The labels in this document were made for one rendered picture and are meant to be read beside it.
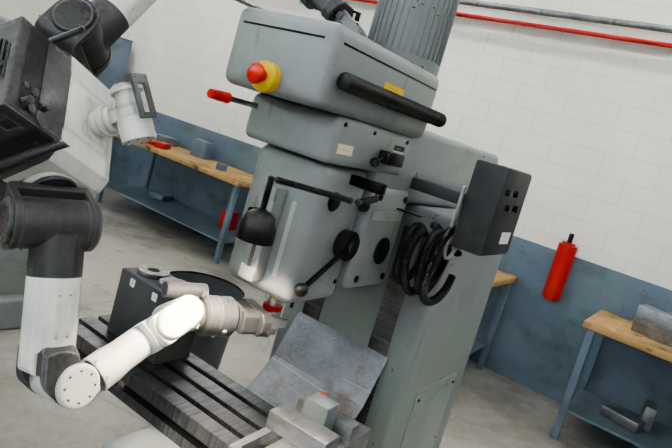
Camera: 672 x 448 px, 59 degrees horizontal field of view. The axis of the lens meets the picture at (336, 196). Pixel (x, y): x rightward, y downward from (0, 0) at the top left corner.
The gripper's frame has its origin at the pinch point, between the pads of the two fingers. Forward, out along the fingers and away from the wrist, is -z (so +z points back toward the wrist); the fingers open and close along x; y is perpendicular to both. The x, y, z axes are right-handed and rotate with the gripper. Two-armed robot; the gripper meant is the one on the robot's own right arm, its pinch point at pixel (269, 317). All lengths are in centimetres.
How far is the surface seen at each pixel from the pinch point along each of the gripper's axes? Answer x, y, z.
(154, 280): 38.3, 6.8, 12.6
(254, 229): -17.7, -24.7, 21.9
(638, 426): 46, 91, -364
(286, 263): -9.3, -16.4, 6.6
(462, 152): 7, -50, -56
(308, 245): -11.6, -21.5, 4.0
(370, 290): 7.4, -6.0, -36.5
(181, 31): 660, -108, -219
